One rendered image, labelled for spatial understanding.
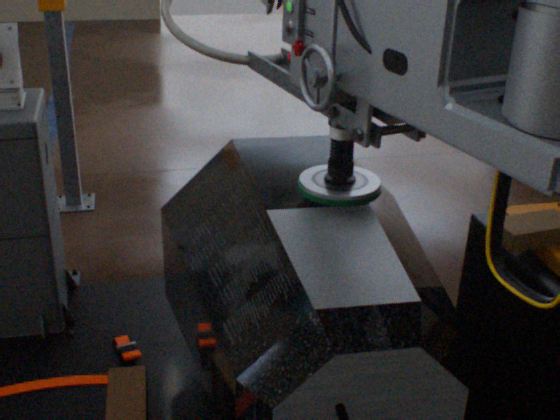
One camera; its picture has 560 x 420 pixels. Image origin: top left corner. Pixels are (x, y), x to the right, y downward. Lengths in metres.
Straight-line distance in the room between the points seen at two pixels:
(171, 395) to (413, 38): 1.53
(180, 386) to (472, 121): 1.56
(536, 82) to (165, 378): 1.75
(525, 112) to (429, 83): 0.23
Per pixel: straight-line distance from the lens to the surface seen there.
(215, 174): 2.20
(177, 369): 2.57
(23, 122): 2.47
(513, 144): 1.20
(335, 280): 1.52
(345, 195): 1.78
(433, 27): 1.33
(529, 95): 1.18
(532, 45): 1.17
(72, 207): 3.80
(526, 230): 1.83
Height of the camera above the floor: 1.61
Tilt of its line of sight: 26 degrees down
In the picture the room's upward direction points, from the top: 2 degrees clockwise
